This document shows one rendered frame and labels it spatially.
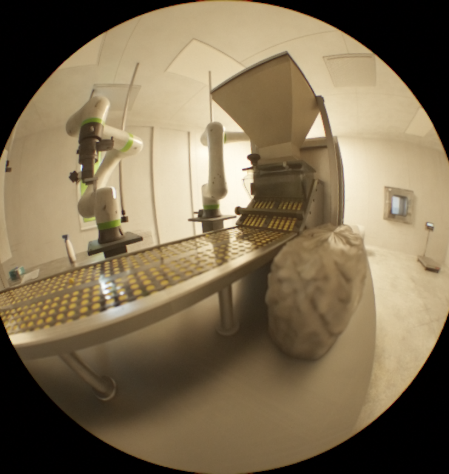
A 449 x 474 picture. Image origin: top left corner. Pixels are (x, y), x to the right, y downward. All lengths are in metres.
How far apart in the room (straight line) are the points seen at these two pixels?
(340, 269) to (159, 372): 0.31
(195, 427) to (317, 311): 0.22
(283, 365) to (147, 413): 0.22
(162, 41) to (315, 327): 2.02
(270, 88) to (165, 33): 1.45
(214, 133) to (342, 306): 0.96
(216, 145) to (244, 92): 0.46
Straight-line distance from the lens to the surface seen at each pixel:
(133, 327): 0.17
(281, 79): 0.55
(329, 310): 0.20
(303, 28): 1.93
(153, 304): 0.16
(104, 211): 0.72
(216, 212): 1.04
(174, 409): 0.26
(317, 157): 0.76
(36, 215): 2.90
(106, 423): 0.30
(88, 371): 0.27
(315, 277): 0.18
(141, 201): 2.66
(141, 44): 1.94
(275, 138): 0.56
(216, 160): 0.92
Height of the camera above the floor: 1.05
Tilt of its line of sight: 15 degrees down
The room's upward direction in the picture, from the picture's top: 3 degrees counter-clockwise
